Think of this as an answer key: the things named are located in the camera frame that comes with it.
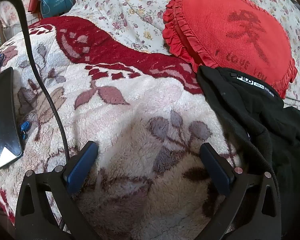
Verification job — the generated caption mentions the blue zipper pull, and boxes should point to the blue zipper pull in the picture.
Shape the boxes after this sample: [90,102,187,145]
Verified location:
[19,121,30,140]

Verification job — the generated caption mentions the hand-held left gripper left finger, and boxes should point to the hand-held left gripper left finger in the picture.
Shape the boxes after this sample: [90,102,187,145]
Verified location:
[15,141,100,240]

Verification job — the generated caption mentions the floral print bedsheet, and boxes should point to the floral print bedsheet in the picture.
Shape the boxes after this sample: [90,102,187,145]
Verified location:
[5,0,300,120]

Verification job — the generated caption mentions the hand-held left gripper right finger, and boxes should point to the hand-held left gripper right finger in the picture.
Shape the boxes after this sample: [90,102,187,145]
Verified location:
[199,142,282,240]

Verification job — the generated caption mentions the black pants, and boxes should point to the black pants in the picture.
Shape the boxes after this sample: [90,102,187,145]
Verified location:
[197,66,300,240]

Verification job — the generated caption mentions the red heart-shaped ruffled pillow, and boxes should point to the red heart-shaped ruffled pillow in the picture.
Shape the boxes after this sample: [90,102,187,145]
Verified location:
[162,0,298,99]

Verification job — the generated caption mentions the red and cream plush blanket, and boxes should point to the red and cream plush blanket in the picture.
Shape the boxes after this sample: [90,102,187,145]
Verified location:
[0,16,243,240]

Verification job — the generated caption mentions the thick black cable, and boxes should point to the thick black cable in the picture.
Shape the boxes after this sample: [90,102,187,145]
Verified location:
[0,0,72,233]

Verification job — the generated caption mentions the black smartphone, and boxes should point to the black smartphone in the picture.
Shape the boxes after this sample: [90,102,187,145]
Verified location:
[0,67,24,170]

